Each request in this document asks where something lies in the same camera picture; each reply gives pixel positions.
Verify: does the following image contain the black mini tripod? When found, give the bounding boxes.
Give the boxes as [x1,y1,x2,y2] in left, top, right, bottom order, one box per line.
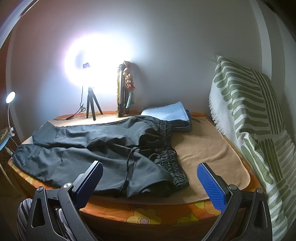
[86,87,103,121]

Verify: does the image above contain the white clip desk lamp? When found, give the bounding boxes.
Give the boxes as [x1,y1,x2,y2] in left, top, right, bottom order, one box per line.
[6,91,16,137]

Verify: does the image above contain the orange floral bed sheet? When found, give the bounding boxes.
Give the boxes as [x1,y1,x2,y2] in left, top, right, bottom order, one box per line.
[7,110,265,226]

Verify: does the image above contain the dark grey pants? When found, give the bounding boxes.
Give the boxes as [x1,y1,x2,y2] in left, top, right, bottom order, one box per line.
[13,115,189,198]

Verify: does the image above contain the bright ring light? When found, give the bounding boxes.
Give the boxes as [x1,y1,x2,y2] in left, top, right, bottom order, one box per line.
[63,32,135,92]

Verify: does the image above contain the striped grey cloth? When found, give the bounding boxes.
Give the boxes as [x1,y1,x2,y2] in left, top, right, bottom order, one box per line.
[17,198,76,240]

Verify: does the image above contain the tan blanket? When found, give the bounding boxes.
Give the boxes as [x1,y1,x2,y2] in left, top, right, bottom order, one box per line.
[41,113,251,205]

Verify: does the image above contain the green white striped throw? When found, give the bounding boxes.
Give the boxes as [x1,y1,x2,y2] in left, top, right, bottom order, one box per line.
[209,56,296,240]

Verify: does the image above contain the folded light blue cloth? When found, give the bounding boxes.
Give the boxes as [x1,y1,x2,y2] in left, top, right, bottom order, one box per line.
[140,101,193,132]

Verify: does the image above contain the black tripod cable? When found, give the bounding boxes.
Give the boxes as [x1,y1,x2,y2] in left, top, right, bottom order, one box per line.
[54,86,87,121]

